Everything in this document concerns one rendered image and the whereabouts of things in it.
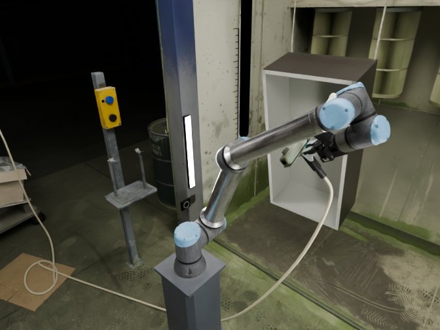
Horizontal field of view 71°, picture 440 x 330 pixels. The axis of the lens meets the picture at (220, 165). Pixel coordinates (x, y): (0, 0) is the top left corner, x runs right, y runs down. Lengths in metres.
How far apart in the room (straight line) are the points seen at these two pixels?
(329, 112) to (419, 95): 2.48
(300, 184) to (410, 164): 1.04
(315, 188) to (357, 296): 0.91
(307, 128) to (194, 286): 1.13
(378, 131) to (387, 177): 2.23
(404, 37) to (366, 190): 1.39
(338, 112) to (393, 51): 2.11
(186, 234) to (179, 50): 1.24
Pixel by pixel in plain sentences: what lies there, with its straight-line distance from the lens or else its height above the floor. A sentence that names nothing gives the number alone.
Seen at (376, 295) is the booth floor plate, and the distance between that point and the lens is 2.78.
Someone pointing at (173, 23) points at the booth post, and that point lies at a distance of 2.22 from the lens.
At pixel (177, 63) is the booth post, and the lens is 2.24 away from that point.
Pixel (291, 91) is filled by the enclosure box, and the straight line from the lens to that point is 2.48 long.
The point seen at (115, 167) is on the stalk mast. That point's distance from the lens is 2.36.
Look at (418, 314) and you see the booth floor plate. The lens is 2.79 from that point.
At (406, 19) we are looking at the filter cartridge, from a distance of 3.04.
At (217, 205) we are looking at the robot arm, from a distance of 1.66.
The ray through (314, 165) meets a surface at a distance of 1.37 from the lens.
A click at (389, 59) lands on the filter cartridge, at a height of 1.58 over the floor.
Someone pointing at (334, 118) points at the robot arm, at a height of 1.70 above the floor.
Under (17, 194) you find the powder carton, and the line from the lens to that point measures 3.56.
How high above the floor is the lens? 2.01
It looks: 28 degrees down
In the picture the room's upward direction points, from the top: 1 degrees counter-clockwise
